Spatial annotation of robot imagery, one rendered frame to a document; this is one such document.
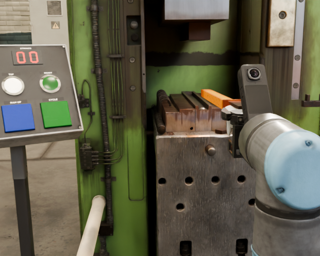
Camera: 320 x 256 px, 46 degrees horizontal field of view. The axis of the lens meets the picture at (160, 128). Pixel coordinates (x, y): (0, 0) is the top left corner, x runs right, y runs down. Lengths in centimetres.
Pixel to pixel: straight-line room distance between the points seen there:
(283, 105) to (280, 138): 96
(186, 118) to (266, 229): 75
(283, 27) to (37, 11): 560
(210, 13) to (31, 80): 57
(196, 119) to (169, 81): 49
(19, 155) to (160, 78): 76
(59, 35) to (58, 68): 546
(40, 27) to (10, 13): 95
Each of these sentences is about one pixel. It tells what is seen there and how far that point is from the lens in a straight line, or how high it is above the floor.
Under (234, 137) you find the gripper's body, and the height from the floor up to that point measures 102.
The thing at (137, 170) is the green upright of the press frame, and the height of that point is 74.
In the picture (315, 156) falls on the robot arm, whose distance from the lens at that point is 49.
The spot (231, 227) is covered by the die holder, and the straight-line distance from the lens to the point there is 132.
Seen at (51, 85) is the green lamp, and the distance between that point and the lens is 112.
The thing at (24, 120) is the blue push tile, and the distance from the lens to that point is 107.
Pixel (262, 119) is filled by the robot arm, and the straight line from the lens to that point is 59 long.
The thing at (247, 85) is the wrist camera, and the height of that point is 112.
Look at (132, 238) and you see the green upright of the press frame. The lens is 153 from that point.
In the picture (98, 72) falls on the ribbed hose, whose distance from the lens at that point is 134.
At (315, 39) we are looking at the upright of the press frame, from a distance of 150.
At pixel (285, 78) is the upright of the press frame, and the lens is 145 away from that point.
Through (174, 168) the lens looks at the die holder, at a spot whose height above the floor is 81.
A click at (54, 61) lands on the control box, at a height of 115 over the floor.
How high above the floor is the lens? 119
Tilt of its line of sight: 12 degrees down
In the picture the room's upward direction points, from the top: 1 degrees counter-clockwise
